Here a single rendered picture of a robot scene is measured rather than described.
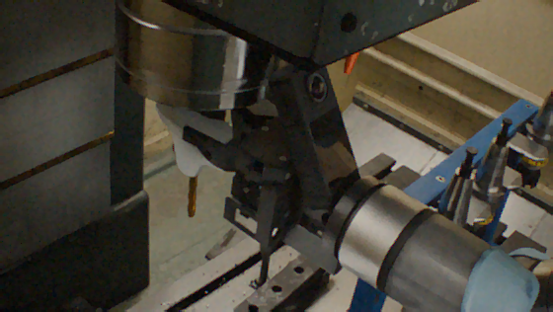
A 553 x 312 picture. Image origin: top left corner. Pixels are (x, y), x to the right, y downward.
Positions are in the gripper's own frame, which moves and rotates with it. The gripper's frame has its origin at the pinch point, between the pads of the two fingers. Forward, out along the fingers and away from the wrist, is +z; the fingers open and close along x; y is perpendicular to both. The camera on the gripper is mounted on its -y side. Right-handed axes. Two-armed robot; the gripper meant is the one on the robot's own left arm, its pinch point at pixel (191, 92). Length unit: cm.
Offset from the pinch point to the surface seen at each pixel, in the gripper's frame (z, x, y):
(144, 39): -2.2, -7.9, -8.8
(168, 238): 55, 51, 86
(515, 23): 5, 101, 19
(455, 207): -17.6, 29.0, 17.6
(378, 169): 17, 75, 53
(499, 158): -17.7, 40.4, 15.2
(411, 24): -21.4, -2.9, -16.6
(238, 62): -8.2, -3.5, -7.9
